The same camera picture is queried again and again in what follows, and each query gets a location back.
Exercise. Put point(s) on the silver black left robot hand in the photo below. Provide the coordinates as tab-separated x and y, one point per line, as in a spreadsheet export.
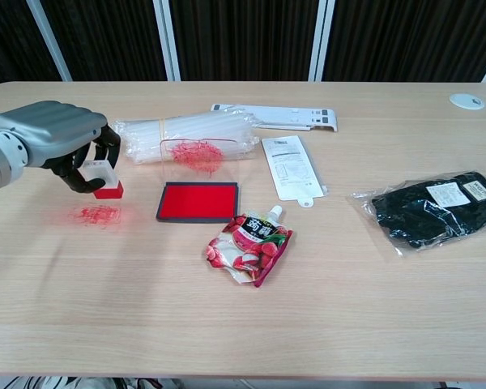
48	129

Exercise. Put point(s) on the white and red stamp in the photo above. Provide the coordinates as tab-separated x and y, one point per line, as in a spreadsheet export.
110	191

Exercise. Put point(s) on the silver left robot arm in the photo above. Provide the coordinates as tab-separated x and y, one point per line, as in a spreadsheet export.
0	162

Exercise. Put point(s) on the bundle of clear plastic tubes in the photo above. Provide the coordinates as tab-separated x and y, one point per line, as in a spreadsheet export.
194	125

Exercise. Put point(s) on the red ink pad clear lid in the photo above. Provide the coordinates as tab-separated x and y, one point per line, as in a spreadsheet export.
196	202

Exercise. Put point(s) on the white folding plastic stand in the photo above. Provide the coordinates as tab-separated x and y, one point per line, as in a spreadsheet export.
275	115

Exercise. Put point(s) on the lychee jelly drink pouch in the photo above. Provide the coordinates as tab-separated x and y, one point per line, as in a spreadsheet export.
247	249

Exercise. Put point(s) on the white printed packaging sleeve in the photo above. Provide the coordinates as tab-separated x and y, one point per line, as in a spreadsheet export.
287	170

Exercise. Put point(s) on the black white clutter under table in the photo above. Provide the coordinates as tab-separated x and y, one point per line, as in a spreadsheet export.
65	383

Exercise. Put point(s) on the black gloves in plastic bag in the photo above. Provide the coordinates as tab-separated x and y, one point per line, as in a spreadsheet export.
421	215

